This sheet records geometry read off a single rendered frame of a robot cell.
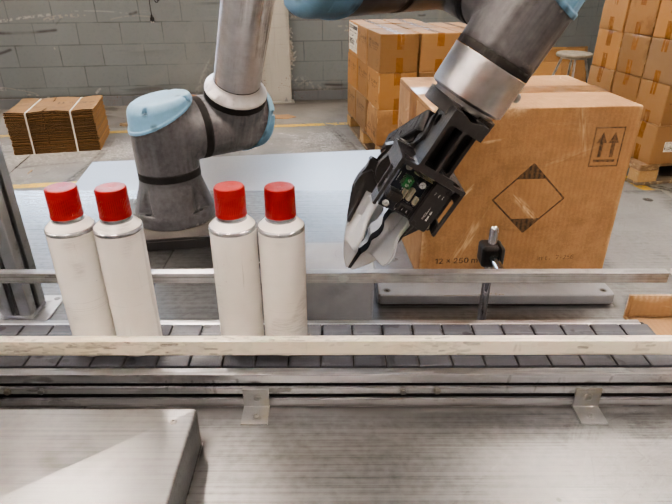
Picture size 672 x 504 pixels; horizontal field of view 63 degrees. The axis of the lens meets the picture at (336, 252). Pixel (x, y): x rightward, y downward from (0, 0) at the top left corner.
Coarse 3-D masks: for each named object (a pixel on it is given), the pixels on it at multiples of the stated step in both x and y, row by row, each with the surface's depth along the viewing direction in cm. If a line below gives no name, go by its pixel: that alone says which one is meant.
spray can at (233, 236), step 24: (216, 192) 57; (240, 192) 58; (216, 216) 59; (240, 216) 59; (216, 240) 59; (240, 240) 59; (216, 264) 61; (240, 264) 60; (216, 288) 63; (240, 288) 61; (240, 312) 63
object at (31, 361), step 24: (0, 360) 65; (24, 360) 65; (48, 360) 65; (72, 360) 65; (96, 360) 65; (120, 360) 65; (144, 360) 65; (168, 360) 65; (192, 360) 65; (216, 360) 65; (240, 360) 65; (264, 360) 65; (288, 360) 66; (312, 360) 65; (336, 360) 65; (360, 360) 65; (384, 360) 65; (408, 360) 65; (432, 360) 65; (456, 360) 65; (480, 360) 65; (504, 360) 65; (528, 360) 65; (552, 360) 65; (576, 360) 65; (600, 360) 65; (624, 360) 65; (648, 360) 65
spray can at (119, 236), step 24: (96, 192) 57; (120, 192) 57; (120, 216) 58; (96, 240) 59; (120, 240) 58; (144, 240) 61; (120, 264) 59; (144, 264) 61; (120, 288) 61; (144, 288) 62; (120, 312) 62; (144, 312) 63
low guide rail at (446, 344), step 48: (0, 336) 63; (48, 336) 63; (96, 336) 63; (144, 336) 63; (192, 336) 63; (240, 336) 63; (288, 336) 63; (336, 336) 63; (384, 336) 63; (432, 336) 63; (480, 336) 63; (528, 336) 63; (576, 336) 63; (624, 336) 63
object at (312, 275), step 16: (0, 272) 67; (16, 272) 67; (32, 272) 67; (48, 272) 67; (160, 272) 67; (176, 272) 67; (192, 272) 67; (208, 272) 67; (320, 272) 67; (336, 272) 67; (352, 272) 67; (368, 272) 67; (384, 272) 67; (400, 272) 67; (416, 272) 67; (432, 272) 67; (448, 272) 67; (464, 272) 67; (480, 272) 67; (496, 272) 67; (512, 272) 67; (528, 272) 67; (544, 272) 67; (560, 272) 67; (576, 272) 67; (592, 272) 67; (608, 272) 67; (624, 272) 67; (640, 272) 67; (656, 272) 67
